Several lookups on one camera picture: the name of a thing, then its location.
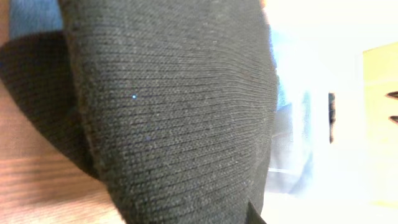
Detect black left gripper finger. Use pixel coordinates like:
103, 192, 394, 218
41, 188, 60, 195
246, 202, 267, 224

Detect clear plastic storage bin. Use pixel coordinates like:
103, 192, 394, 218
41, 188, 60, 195
266, 28, 331, 196

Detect black cloth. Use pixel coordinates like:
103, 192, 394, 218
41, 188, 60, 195
1, 0, 278, 223

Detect blue denim jeans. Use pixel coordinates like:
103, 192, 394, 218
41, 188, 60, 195
9, 0, 63, 39

